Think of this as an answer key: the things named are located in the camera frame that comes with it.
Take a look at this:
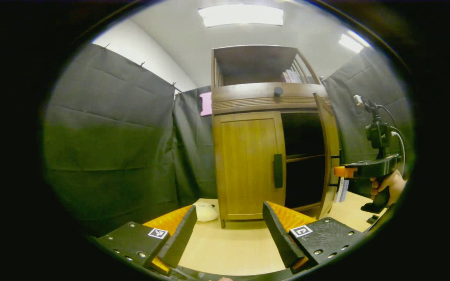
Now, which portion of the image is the large ceiling light panel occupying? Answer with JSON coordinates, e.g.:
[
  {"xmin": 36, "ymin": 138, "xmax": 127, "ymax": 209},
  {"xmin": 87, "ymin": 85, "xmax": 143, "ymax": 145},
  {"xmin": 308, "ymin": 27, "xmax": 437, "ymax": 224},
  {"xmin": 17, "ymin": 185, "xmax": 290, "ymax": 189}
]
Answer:
[{"xmin": 198, "ymin": 5, "xmax": 284, "ymax": 28}]

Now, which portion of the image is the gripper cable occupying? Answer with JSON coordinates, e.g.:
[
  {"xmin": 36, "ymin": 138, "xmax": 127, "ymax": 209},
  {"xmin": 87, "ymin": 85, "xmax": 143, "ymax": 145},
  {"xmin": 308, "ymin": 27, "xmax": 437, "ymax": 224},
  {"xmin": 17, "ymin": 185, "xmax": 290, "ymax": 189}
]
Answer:
[{"xmin": 377, "ymin": 105, "xmax": 406, "ymax": 176}]

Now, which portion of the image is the black backdrop cloth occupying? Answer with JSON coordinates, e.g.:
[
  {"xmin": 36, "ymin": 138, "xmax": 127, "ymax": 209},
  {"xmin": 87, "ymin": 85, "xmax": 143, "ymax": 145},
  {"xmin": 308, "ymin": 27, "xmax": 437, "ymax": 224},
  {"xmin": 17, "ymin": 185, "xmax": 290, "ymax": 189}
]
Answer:
[{"xmin": 42, "ymin": 43, "xmax": 415, "ymax": 237}]

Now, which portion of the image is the cream plush toy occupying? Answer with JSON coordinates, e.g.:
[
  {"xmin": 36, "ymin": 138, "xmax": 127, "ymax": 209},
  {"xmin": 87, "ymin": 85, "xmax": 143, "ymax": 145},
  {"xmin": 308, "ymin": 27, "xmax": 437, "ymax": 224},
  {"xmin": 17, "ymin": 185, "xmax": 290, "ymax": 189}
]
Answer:
[{"xmin": 194, "ymin": 202, "xmax": 220, "ymax": 222}]

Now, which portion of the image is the grey white book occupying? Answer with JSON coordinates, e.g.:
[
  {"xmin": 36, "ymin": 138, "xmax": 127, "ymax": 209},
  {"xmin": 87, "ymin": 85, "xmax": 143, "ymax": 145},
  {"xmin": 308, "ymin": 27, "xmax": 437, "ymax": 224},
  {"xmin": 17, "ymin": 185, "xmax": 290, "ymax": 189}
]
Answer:
[{"xmin": 334, "ymin": 178, "xmax": 350, "ymax": 203}]

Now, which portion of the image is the wooden double-door shoe cabinet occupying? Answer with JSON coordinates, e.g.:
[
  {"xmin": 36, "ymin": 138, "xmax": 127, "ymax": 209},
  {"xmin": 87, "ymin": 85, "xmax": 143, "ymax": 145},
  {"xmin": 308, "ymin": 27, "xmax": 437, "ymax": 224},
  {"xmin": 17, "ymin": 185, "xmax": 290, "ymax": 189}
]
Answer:
[{"xmin": 211, "ymin": 45, "xmax": 341, "ymax": 229}]

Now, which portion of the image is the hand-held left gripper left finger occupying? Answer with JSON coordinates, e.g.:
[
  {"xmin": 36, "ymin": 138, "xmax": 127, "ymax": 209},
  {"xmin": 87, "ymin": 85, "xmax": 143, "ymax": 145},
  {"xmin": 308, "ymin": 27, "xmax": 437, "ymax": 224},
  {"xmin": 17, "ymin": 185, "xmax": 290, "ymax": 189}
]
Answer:
[{"xmin": 94, "ymin": 205, "xmax": 198, "ymax": 274}]

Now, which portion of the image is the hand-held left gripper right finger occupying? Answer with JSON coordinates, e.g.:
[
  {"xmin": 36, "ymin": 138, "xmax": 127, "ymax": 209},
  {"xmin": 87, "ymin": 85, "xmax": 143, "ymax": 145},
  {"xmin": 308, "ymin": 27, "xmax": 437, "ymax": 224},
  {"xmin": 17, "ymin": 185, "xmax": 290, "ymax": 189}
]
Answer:
[{"xmin": 263, "ymin": 201, "xmax": 364, "ymax": 272}]

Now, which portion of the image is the small ceiling light panel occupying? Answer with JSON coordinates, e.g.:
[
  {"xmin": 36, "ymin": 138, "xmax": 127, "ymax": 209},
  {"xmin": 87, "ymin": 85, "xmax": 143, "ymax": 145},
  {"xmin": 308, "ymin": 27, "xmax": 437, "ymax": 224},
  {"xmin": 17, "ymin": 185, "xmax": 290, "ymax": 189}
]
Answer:
[{"xmin": 338, "ymin": 31, "xmax": 370, "ymax": 54}]

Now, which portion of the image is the wooden cabinet drawer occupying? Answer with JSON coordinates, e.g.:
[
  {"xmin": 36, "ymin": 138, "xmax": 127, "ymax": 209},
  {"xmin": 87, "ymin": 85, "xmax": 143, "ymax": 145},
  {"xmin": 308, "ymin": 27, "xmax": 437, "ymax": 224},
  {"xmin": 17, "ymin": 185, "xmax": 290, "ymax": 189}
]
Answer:
[{"xmin": 211, "ymin": 83, "xmax": 330, "ymax": 115}]

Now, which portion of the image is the wooden inner cabinet shelf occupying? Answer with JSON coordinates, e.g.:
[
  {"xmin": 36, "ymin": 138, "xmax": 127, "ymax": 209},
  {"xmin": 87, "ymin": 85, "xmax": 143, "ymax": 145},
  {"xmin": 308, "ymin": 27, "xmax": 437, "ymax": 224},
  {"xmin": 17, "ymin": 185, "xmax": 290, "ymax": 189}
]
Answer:
[{"xmin": 286, "ymin": 154, "xmax": 326, "ymax": 163}]

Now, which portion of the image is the black door handle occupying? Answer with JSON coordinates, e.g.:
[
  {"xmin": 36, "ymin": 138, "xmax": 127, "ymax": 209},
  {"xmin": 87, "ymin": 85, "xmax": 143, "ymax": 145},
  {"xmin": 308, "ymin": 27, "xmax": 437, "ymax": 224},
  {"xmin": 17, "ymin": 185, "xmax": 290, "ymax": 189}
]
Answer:
[{"xmin": 274, "ymin": 154, "xmax": 284, "ymax": 189}]

